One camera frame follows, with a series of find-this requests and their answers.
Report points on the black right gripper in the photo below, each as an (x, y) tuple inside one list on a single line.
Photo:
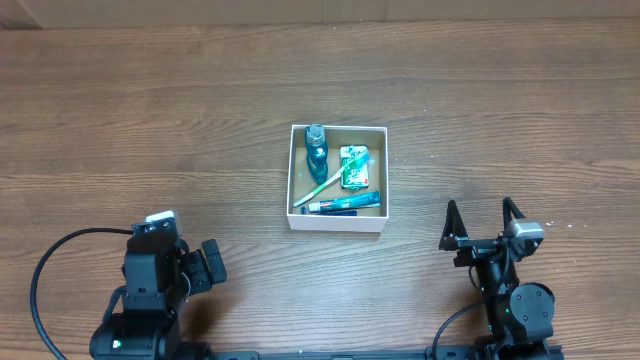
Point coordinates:
[(480, 245)]

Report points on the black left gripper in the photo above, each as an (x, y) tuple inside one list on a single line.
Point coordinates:
[(198, 273)]

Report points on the Colgate toothpaste tube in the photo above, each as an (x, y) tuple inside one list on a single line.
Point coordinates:
[(346, 203)]

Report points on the green white toothbrush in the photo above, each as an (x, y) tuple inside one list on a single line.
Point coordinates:
[(325, 182)]

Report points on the green soap packet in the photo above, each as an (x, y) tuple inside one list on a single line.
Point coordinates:
[(355, 177)]

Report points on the teal mouthwash bottle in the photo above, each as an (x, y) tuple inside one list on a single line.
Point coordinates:
[(317, 152)]

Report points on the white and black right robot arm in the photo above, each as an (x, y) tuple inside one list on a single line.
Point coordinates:
[(519, 315)]

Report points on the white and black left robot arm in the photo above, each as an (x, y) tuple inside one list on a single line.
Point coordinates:
[(160, 274)]

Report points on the white cardboard box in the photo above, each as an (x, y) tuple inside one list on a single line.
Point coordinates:
[(300, 182)]

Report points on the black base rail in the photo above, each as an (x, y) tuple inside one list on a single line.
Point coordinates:
[(320, 354)]

